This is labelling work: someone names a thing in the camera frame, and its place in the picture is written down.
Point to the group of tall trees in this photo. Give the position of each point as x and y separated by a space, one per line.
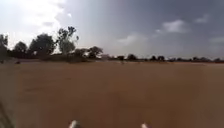
42 45

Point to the robot's own part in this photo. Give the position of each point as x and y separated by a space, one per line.
73 124
144 126

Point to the row of distant trees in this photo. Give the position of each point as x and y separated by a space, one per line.
160 58

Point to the brown dirt field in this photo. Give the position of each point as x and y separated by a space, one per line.
110 96

